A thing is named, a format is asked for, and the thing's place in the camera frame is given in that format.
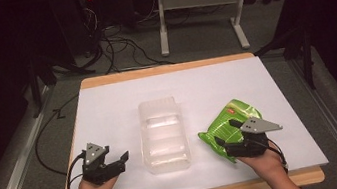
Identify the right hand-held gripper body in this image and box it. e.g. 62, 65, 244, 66
220, 111, 287, 163

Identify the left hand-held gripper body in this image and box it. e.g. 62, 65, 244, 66
77, 137, 129, 189

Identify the green snack bag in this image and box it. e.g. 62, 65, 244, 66
192, 94, 270, 169

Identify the person's right hand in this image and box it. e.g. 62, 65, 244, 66
234, 139, 290, 187

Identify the clear plastic container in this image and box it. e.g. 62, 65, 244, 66
133, 95, 194, 178

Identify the white paper sheet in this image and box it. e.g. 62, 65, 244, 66
46, 47, 333, 189

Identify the black metal stand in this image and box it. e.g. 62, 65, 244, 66
22, 52, 63, 120
249, 17, 321, 99

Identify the black computer tower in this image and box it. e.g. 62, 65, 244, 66
49, 0, 110, 68

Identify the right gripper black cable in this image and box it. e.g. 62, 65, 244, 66
265, 136, 291, 176

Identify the black floor cable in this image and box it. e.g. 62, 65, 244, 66
27, 93, 92, 181

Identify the bundle of floor cables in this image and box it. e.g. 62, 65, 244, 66
76, 0, 176, 78

